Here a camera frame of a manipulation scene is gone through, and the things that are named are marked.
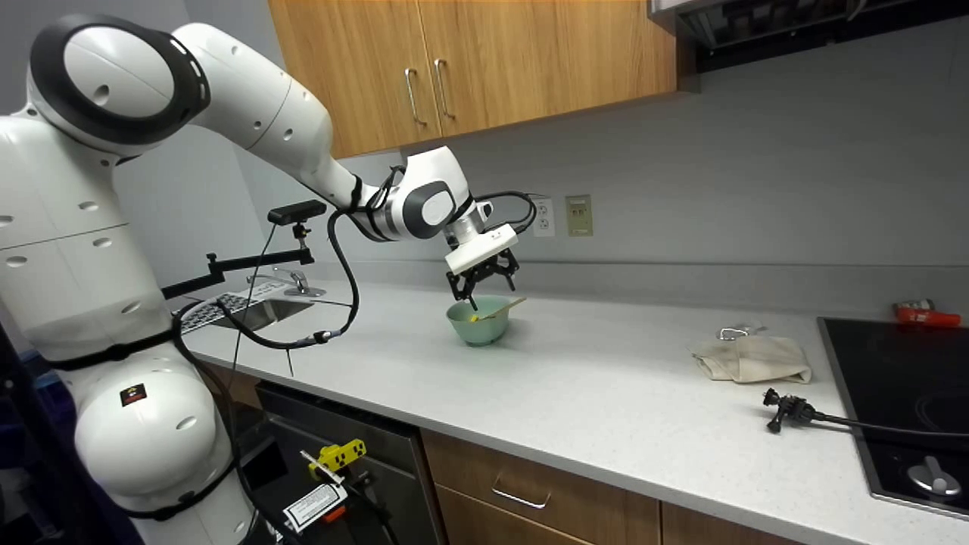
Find black camera on thin stand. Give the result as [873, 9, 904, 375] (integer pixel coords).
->
[264, 197, 330, 230]

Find mint green bowl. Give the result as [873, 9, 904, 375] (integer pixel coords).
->
[445, 292, 514, 349]

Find silver knob on cooktop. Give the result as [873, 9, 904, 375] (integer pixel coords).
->
[905, 453, 966, 498]

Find silver cabinet door handle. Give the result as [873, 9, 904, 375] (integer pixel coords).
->
[430, 53, 462, 127]
[404, 63, 430, 133]

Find thick black hanging cable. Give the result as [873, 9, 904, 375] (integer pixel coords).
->
[170, 205, 363, 355]

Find black glass cooktop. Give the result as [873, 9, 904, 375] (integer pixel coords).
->
[816, 314, 969, 524]

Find black dishwasher front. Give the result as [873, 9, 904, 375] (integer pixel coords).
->
[254, 378, 450, 545]

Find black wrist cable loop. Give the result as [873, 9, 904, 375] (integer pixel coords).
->
[467, 187, 540, 235]

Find beige wall switch plate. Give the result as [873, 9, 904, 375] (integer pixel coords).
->
[565, 190, 596, 240]

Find black clamp mount with cable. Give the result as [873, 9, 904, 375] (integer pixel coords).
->
[760, 383, 969, 445]

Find silver faucet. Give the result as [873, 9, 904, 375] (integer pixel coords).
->
[281, 265, 329, 300]

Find beige crumpled cloth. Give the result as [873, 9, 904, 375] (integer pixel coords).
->
[691, 334, 817, 388]

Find wooden wall cabinet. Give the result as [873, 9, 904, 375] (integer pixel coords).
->
[264, 0, 681, 159]

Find small red object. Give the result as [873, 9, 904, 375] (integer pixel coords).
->
[892, 296, 966, 330]

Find silver drawer handle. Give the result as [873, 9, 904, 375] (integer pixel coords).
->
[490, 484, 554, 513]

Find wooden base cabinet drawers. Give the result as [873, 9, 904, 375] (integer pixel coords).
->
[421, 430, 811, 545]

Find steel sink basin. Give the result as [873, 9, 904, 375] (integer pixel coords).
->
[207, 291, 317, 334]

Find white wall outlet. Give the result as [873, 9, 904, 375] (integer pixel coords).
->
[531, 195, 559, 242]

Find white and red clamp tool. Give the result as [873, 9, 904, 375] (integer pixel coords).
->
[279, 481, 352, 536]

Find yellow hand tool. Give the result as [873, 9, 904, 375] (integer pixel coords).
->
[297, 437, 374, 481]

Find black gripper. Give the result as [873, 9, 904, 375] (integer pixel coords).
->
[445, 249, 523, 311]

